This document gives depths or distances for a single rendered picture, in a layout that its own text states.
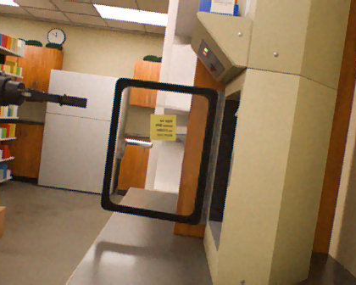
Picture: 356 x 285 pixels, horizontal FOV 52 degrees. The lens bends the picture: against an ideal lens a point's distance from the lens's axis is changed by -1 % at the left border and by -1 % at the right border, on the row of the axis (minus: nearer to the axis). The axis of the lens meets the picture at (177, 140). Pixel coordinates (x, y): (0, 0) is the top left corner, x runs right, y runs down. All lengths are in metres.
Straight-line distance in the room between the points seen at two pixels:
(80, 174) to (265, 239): 5.18
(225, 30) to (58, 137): 5.25
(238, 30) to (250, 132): 0.21
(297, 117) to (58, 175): 5.34
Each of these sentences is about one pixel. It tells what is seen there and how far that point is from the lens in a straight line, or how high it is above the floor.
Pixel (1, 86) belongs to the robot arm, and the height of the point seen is 1.32.
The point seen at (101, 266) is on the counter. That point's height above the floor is 0.94.
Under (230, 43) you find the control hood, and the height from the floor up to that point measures 1.45.
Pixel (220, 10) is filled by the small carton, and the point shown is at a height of 1.54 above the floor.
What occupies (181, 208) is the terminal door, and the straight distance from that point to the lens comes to 1.10.
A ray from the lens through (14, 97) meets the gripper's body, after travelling 1.21.
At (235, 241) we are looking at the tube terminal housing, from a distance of 0.81.
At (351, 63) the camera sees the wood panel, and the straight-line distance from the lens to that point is 1.26.
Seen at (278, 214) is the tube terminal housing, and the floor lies 1.12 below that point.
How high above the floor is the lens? 1.29
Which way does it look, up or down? 3 degrees down
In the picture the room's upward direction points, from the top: 8 degrees clockwise
